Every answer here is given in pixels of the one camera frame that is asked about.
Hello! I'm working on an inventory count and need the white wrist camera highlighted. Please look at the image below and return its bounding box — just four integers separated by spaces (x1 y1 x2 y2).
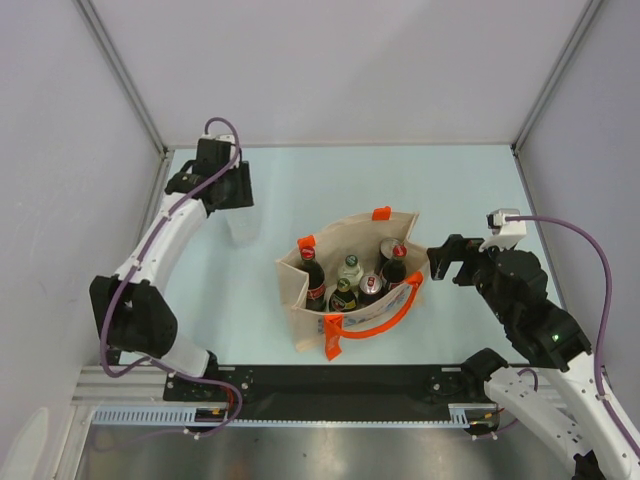
479 208 527 252
200 133 236 144

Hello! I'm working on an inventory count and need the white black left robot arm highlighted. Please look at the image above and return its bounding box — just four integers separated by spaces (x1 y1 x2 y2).
89 134 254 400

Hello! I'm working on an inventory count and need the aluminium frame rail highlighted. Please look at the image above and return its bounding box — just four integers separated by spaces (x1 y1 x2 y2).
69 364 617 429

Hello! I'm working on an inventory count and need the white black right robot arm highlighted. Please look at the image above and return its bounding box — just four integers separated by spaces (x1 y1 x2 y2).
427 234 639 479

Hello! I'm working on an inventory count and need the aluminium corner post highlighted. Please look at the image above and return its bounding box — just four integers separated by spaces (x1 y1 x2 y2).
511 0 608 157
72 0 168 158

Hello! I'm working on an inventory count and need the left aluminium corner post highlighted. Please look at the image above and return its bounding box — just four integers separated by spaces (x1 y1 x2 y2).
72 0 168 158

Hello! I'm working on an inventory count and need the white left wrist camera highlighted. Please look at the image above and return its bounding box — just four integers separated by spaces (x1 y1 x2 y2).
200 133 236 144

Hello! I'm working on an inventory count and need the clear plastic water bottle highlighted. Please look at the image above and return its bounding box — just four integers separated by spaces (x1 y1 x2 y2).
225 206 261 246

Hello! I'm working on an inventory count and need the glass cola bottle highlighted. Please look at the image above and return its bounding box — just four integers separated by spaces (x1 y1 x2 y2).
300 247 326 312

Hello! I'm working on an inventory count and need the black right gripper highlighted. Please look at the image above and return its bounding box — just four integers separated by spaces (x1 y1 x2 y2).
425 233 513 323

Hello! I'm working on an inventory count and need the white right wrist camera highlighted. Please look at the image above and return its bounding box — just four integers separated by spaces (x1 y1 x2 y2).
479 208 527 252

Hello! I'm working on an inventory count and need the clear glass bottle green cap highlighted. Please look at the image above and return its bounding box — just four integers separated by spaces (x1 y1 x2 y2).
337 254 364 291

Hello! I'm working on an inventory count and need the right aluminium corner post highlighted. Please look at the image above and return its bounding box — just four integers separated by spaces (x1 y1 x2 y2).
511 0 608 157

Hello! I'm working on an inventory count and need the beige canvas tote bag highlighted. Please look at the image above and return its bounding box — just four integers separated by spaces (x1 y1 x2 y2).
276 207 429 360

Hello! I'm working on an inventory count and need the blue white drink can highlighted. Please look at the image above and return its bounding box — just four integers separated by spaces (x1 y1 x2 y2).
357 273 382 308

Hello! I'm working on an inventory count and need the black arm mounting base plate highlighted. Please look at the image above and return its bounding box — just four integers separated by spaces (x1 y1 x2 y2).
163 365 488 404

